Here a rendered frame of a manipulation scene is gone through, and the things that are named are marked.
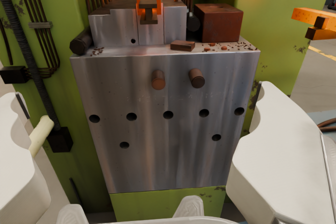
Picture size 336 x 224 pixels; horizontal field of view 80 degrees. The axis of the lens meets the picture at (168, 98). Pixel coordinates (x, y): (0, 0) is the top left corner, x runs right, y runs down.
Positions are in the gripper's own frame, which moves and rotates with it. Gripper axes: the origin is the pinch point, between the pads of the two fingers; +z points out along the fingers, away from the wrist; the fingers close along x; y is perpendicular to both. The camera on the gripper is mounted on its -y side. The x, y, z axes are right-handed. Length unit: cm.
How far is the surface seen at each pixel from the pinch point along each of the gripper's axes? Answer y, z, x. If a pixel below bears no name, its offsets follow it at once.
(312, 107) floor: 100, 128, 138
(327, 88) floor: 100, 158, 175
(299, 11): 2.5, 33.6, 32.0
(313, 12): 2.1, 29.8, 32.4
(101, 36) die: 6.2, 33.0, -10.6
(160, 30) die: 5.3, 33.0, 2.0
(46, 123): 36, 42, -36
